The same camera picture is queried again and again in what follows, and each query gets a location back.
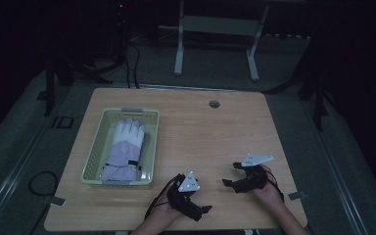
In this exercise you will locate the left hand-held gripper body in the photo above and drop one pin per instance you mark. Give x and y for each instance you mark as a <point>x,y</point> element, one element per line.
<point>189,183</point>

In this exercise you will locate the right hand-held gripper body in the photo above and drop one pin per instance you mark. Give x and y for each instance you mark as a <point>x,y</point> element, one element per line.
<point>256,159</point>

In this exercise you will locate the lilac glove white fingers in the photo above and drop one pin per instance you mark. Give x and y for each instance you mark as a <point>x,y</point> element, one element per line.
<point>124,153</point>

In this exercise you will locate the light green plastic basket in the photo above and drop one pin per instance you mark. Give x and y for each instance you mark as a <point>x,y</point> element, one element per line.
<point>94,150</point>

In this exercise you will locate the person's right hand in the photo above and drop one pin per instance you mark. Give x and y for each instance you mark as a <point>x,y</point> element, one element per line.
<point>271,192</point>

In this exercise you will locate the person's left hand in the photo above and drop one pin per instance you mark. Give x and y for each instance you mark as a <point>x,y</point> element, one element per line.
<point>164,213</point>

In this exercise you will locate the grey tape piece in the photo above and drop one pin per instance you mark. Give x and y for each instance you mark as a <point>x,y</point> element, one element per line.
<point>58,201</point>
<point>296,196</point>

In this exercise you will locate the black metal stand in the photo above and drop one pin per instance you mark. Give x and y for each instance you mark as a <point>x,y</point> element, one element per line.
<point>318,107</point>
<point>49,88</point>

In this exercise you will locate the dark device with red light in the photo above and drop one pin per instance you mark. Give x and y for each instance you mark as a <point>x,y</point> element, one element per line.
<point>121,9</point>

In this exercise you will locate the white metal desk frame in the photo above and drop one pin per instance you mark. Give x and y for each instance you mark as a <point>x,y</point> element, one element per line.
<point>220,25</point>

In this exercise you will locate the black square floor bracket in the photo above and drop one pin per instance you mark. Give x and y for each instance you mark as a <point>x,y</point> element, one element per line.
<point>64,122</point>

